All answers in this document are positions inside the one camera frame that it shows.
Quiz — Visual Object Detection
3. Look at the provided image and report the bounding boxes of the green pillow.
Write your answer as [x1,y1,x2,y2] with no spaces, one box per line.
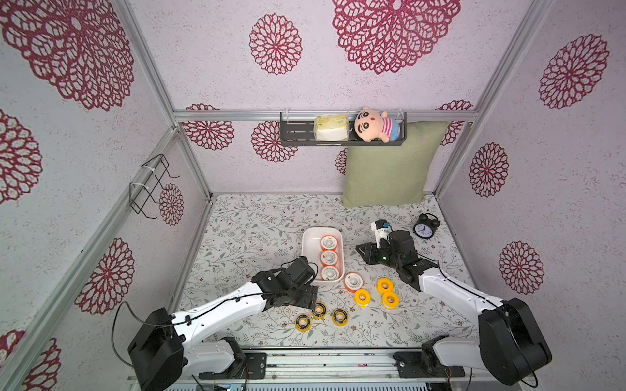
[342,122,448,208]

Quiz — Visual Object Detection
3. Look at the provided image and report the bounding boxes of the black wall shelf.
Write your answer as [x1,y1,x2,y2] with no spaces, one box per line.
[280,111,407,148]

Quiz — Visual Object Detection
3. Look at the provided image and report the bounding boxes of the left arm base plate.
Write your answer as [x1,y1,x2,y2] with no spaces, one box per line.
[198,353,267,381]

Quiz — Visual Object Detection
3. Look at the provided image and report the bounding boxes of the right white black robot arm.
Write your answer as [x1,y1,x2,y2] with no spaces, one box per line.
[356,243,553,386]

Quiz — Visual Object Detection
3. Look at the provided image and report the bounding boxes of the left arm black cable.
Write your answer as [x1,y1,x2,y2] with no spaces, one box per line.
[111,258,319,391]

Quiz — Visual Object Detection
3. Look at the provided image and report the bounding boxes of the plush doll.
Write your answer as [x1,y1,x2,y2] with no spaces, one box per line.
[354,107,401,143]

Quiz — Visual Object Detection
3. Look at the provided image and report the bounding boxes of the white plastic storage box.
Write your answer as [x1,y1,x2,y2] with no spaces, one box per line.
[301,226,346,285]

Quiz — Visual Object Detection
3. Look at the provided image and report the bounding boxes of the black yellow tape roll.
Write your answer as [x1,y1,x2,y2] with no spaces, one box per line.
[331,309,349,327]
[311,301,328,319]
[294,314,311,332]

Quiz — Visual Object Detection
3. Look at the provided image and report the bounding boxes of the yellow green sponge pack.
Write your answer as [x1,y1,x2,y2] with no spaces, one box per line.
[314,115,350,142]

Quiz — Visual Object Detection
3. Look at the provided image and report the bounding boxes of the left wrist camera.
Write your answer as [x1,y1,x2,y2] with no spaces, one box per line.
[280,256,319,286]

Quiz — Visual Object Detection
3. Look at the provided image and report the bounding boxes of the black wire wall rack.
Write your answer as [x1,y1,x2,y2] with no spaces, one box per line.
[128,153,179,220]

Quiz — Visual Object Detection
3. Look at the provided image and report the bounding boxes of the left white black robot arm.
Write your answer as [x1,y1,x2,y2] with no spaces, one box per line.
[127,271,319,390]

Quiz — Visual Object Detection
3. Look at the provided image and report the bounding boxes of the black alarm clock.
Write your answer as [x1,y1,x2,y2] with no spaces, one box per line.
[413,213,441,239]

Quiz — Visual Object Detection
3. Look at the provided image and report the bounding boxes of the orange tape roll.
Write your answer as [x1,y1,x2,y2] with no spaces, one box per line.
[320,250,339,267]
[344,272,364,293]
[320,235,339,252]
[321,266,341,281]

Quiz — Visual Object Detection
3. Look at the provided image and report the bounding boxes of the yellow tape roll top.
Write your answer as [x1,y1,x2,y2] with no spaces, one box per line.
[376,278,394,295]

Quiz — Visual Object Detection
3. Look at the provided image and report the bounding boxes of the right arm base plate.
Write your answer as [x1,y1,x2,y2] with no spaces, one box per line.
[392,335,466,379]

